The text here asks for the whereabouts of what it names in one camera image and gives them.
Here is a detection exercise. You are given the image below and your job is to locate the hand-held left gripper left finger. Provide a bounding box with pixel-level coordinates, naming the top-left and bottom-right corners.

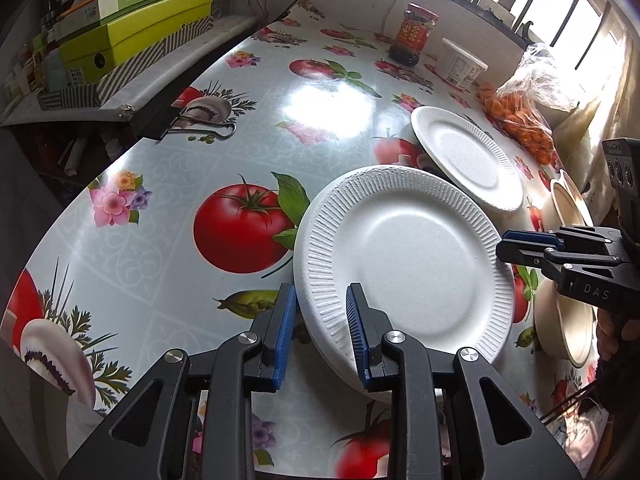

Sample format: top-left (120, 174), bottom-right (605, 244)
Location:
top-left (57, 282), bottom-right (301, 480)

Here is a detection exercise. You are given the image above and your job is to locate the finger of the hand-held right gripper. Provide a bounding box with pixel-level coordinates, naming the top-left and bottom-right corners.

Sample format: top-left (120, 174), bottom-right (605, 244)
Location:
top-left (496, 227), bottom-right (623, 263)
top-left (545, 250), bottom-right (633, 286)

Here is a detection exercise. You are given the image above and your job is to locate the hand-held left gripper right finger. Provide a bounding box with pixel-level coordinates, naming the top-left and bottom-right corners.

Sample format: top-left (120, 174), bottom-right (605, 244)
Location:
top-left (346, 282), bottom-right (583, 480)

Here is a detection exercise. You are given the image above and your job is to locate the beige paper bowl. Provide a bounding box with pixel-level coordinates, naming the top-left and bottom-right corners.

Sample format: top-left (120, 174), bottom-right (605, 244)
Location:
top-left (542, 170), bottom-right (595, 233)
top-left (534, 277), bottom-right (597, 368)

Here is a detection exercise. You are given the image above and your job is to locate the white foam plate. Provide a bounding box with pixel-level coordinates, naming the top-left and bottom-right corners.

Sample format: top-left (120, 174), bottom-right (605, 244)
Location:
top-left (410, 106), bottom-right (524, 213)
top-left (292, 164), bottom-right (516, 403)

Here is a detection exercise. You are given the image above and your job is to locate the person's right forearm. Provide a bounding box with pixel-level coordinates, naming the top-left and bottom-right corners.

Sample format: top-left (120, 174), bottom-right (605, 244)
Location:
top-left (595, 360), bottom-right (640, 413)

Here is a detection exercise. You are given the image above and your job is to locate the person's right hand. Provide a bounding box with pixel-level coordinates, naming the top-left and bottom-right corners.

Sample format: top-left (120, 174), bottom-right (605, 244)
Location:
top-left (595, 310), bottom-right (640, 366)

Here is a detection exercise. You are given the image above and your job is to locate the clear bag of small oranges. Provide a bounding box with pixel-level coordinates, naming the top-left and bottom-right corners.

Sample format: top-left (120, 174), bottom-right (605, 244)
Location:
top-left (480, 42), bottom-right (581, 167)

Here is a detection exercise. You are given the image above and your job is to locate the white plastic tub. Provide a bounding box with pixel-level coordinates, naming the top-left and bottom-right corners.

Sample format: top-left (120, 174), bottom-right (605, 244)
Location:
top-left (441, 39), bottom-right (488, 88)

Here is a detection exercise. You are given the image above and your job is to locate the printed vegetable tablecloth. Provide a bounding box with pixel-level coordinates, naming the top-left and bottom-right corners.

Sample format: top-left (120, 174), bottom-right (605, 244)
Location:
top-left (0, 0), bottom-right (618, 480)

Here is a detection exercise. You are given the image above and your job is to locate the red label sauce jar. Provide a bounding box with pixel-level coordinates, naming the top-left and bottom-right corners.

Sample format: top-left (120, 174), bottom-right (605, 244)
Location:
top-left (390, 3), bottom-right (438, 67)

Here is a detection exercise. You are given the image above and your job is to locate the grey side shelf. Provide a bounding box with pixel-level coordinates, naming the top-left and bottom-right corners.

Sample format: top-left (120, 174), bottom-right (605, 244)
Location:
top-left (0, 12), bottom-right (261, 127)

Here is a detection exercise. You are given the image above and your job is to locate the striped cardboard box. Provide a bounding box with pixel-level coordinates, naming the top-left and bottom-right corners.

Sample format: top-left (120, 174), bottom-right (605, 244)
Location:
top-left (37, 15), bottom-right (216, 111)

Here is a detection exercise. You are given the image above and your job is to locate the lime green box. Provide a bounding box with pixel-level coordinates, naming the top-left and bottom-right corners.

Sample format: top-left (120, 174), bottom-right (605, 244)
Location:
top-left (59, 0), bottom-right (216, 70)

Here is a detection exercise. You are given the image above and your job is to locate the row of small bottles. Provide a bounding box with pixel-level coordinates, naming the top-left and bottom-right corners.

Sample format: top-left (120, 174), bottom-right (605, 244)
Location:
top-left (0, 10), bottom-right (68, 108)

